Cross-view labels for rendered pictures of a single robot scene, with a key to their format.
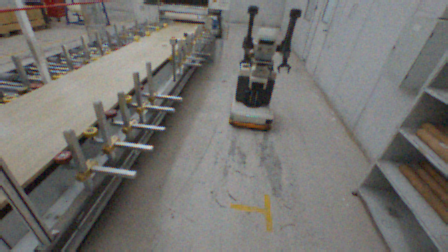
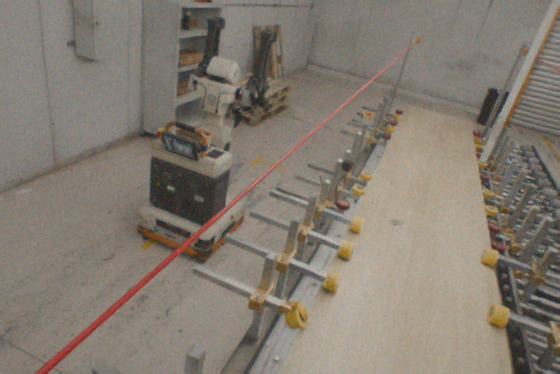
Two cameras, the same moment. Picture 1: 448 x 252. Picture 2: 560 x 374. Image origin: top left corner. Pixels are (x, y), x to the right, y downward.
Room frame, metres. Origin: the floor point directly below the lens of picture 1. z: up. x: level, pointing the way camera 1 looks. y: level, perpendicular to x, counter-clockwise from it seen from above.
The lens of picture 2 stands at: (5.42, 0.69, 1.99)
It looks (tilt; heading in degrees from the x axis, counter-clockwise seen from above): 28 degrees down; 192
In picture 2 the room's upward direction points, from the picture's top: 12 degrees clockwise
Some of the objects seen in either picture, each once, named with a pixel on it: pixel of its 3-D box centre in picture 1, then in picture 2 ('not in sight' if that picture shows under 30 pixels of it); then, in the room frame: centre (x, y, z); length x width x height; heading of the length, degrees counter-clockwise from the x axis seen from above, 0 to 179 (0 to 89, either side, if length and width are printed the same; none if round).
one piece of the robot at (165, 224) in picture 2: not in sight; (173, 228); (3.26, -0.50, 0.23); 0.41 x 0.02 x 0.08; 86
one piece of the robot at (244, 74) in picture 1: (255, 82); (192, 173); (3.02, -0.51, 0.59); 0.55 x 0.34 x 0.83; 86
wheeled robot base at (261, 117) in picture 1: (250, 110); (194, 215); (2.93, -0.50, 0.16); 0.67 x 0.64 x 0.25; 176
